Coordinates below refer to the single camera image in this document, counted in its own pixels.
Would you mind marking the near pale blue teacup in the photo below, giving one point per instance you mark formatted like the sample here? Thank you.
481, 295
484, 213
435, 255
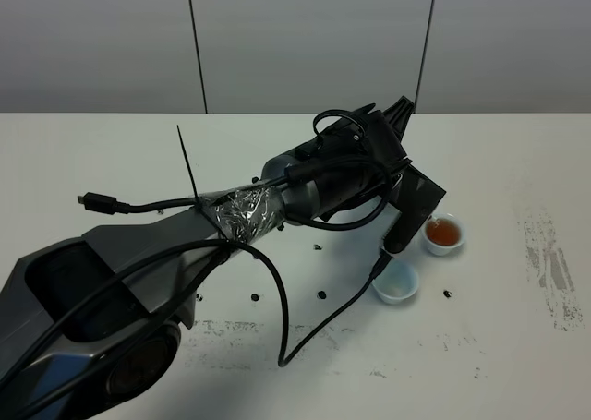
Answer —
398, 282

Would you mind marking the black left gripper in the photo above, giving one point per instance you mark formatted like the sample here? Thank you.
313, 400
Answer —
385, 130

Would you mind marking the far pale blue teacup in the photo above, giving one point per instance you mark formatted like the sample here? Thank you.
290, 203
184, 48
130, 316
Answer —
445, 235

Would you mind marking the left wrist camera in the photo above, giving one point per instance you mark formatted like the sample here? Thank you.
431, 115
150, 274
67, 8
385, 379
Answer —
415, 198

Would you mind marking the pale blue teacup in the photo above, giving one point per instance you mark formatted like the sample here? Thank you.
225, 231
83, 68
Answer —
398, 282
445, 235

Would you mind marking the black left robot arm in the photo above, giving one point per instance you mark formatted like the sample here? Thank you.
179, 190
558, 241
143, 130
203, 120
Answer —
94, 321

